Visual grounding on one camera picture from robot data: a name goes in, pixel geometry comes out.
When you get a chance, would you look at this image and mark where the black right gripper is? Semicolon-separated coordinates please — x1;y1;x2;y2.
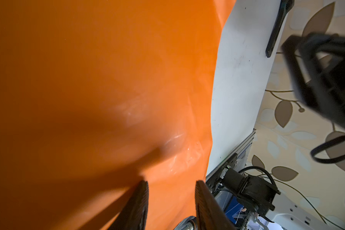
281;33;345;129

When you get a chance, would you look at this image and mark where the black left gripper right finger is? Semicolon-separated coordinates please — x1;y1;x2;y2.
195;180;236;230

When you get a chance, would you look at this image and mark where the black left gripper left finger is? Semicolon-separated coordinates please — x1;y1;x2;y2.
108;181;149;230

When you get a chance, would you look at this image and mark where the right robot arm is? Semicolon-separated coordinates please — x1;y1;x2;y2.
221;33;345;230

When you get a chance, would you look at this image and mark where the black adjustable wrench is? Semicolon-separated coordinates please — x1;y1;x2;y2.
265;0;295;58

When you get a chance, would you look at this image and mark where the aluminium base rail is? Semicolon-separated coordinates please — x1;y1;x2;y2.
206;129;256;192

